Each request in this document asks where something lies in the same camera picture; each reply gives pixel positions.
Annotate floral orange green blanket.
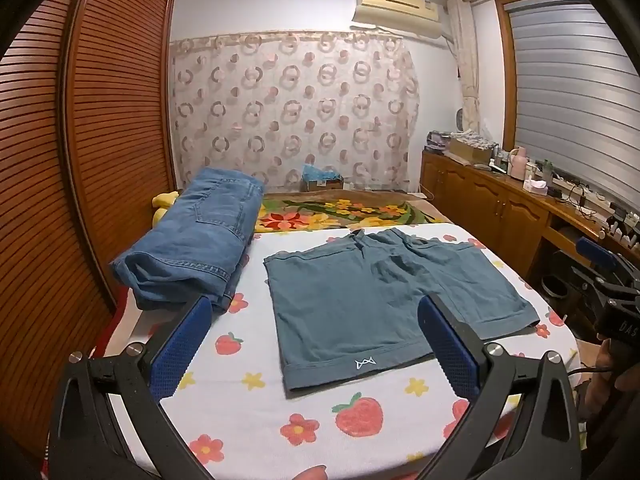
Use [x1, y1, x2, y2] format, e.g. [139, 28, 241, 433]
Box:
[255, 190, 449, 234]

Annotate right hand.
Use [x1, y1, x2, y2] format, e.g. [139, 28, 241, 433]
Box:
[585, 339, 637, 415]

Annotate cardboard box on cabinet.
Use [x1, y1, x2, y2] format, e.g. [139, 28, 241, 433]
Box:
[448, 136, 494, 165]

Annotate teal green shorts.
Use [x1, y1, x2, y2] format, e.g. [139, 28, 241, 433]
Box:
[264, 229, 539, 391]

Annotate yellow pikachu plush toy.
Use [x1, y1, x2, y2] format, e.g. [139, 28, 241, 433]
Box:
[152, 191, 179, 228]

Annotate cardboard box with blue bag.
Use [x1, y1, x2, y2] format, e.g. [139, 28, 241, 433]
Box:
[300, 164, 344, 192]

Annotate wooden sideboard cabinet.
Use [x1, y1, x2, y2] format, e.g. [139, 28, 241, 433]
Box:
[420, 150, 639, 285]

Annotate black cable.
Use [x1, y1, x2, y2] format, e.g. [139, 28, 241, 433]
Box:
[566, 365, 616, 378]

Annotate pink ring pattern curtain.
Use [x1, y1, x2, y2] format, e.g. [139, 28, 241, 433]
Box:
[170, 32, 419, 192]

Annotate cream wall air conditioner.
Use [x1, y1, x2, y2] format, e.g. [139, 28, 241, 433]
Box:
[352, 0, 442, 39]

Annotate pink thermos bottle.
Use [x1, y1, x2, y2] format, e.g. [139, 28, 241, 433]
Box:
[508, 146, 528, 181]

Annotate white strawberry flower bedsheet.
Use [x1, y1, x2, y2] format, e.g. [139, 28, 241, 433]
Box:
[160, 223, 580, 479]

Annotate folded blue denim jeans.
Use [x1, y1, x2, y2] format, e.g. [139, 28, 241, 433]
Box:
[111, 168, 264, 311]

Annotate wooden louvered wardrobe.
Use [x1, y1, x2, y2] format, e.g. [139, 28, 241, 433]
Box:
[1, 0, 176, 479]

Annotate grey window blind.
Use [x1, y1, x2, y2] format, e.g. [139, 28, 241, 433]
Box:
[506, 0, 639, 208]

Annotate cream lace side curtain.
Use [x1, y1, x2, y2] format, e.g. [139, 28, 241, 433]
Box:
[447, 0, 480, 133]

